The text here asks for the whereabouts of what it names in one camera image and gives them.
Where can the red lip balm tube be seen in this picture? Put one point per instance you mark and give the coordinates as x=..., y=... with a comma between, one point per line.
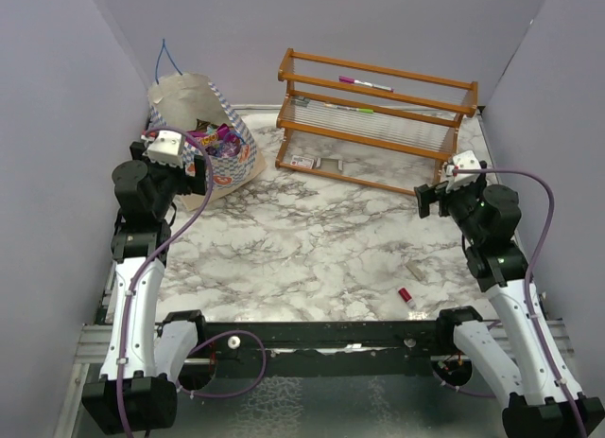
x=407, y=298

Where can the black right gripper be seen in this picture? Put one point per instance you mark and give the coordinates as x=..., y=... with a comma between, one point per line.
x=444, y=197

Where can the small red white card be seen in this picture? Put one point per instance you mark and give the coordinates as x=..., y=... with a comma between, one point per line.
x=303, y=162

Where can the green marker pen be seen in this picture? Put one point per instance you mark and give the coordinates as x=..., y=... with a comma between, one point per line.
x=348, y=108

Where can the pink marker pen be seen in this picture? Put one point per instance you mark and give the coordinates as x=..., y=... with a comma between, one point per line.
x=344, y=79

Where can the wooden shelf rack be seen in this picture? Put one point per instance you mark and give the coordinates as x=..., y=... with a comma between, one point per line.
x=405, y=142

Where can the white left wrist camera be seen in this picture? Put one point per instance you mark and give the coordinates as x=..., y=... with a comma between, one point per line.
x=164, y=147

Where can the purple raisin snack bag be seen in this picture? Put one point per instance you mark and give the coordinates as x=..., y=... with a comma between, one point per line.
x=220, y=142

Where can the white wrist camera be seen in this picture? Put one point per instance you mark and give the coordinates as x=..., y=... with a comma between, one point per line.
x=461, y=170
x=164, y=147

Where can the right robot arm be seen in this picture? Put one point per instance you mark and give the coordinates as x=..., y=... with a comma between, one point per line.
x=538, y=394

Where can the brown sea salt snack bag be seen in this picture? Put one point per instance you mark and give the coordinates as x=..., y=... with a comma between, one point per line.
x=202, y=126

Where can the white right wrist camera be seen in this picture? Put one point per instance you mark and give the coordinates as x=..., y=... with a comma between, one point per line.
x=461, y=170

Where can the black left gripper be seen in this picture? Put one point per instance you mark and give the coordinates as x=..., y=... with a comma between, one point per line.
x=199, y=167

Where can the small beige wrapper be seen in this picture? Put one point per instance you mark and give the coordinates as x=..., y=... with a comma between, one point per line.
x=415, y=270

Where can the checkered paper bag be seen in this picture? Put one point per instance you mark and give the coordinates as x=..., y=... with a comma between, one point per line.
x=191, y=102

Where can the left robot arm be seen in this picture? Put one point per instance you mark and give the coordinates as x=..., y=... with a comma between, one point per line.
x=136, y=389

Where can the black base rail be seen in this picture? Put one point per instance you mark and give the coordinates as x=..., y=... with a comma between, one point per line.
x=321, y=349

